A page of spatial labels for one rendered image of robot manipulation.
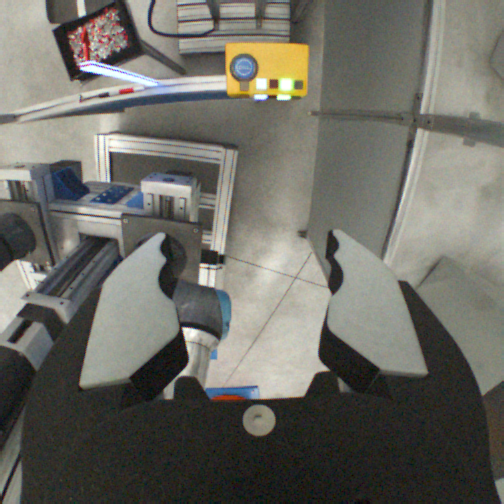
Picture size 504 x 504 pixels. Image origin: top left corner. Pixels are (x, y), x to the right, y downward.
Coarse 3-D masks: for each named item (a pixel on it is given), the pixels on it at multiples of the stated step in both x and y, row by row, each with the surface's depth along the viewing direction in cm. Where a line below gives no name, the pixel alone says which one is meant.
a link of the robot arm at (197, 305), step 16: (176, 288) 49; (192, 288) 50; (208, 288) 53; (176, 304) 47; (192, 304) 48; (208, 304) 49; (224, 304) 50; (192, 320) 45; (208, 320) 47; (224, 320) 49; (192, 336) 44; (208, 336) 45; (224, 336) 50; (192, 352) 43; (208, 352) 45; (192, 368) 41
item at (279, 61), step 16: (240, 48) 37; (256, 48) 37; (272, 48) 37; (288, 48) 37; (304, 48) 37; (256, 64) 39; (272, 64) 39; (288, 64) 39; (304, 64) 39; (240, 80) 40; (256, 80) 40; (304, 80) 41
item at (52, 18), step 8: (48, 0) 24; (56, 0) 24; (64, 0) 24; (72, 0) 24; (88, 0) 24; (96, 0) 24; (104, 0) 24; (112, 0) 24; (48, 8) 25; (56, 8) 25; (64, 8) 25; (72, 8) 25; (88, 8) 25; (96, 8) 25; (48, 16) 26; (56, 16) 26; (64, 16) 26; (72, 16) 26
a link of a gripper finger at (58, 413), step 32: (96, 288) 7; (64, 352) 5; (32, 384) 4; (64, 384) 4; (128, 384) 5; (32, 416) 4; (64, 416) 4; (96, 416) 4; (32, 448) 3; (64, 448) 3; (32, 480) 3
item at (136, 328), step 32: (128, 256) 9; (160, 256) 9; (128, 288) 7; (160, 288) 8; (96, 320) 6; (128, 320) 6; (160, 320) 6; (96, 352) 5; (128, 352) 5; (160, 352) 6; (96, 384) 5; (160, 384) 6
